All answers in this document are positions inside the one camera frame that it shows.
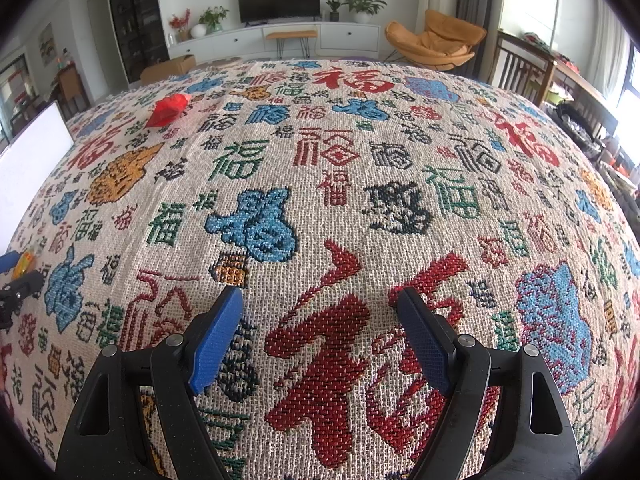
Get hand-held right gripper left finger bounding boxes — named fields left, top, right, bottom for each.
left=55, top=285, right=246, bottom=480

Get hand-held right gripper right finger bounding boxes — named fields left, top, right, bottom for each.
left=396, top=287, right=583, bottom=480

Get orange snack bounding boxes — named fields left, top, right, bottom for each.
left=11, top=249, right=40, bottom=280

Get red snack packet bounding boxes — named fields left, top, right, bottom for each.
left=146, top=92, right=193, bottom=128

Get white board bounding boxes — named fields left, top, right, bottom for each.
left=0, top=101, right=76, bottom=256

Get printed woven blanket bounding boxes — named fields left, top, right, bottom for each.
left=0, top=57, right=640, bottom=480

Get dark wooden side table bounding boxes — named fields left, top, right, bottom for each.
left=55, top=60, right=91, bottom=106

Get cardboard box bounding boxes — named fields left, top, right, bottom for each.
left=140, top=54, right=197, bottom=85

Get dark display cabinet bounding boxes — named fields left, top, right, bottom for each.
left=105, top=0, right=170, bottom=83

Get cluttered wooden table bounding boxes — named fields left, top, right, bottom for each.
left=540, top=60, right=640, bottom=186

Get dark wooden chair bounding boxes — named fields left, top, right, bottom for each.
left=487, top=30, right=558, bottom=106

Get red flowers in vase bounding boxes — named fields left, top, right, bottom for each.
left=168, top=9, right=193, bottom=43

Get orange lounge chair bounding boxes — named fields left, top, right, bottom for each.
left=385, top=9, right=488, bottom=73

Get white television cabinet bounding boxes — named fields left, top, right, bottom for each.
left=167, top=21, right=382, bottom=61

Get wooden stool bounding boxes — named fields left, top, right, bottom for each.
left=265, top=30, right=319, bottom=60

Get green potted plant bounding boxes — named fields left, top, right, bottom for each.
left=198, top=6, right=230, bottom=35

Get grey curtain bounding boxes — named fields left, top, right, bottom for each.
left=457, top=0, right=506, bottom=81

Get large leafy potted plant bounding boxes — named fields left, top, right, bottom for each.
left=341, top=0, right=387, bottom=23

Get black television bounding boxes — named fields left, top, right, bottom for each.
left=236, top=0, right=322, bottom=25

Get white sheer curtain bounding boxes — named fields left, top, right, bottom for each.
left=590, top=0, right=631, bottom=86

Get wall picture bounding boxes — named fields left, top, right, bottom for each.
left=39, top=22, right=55, bottom=66

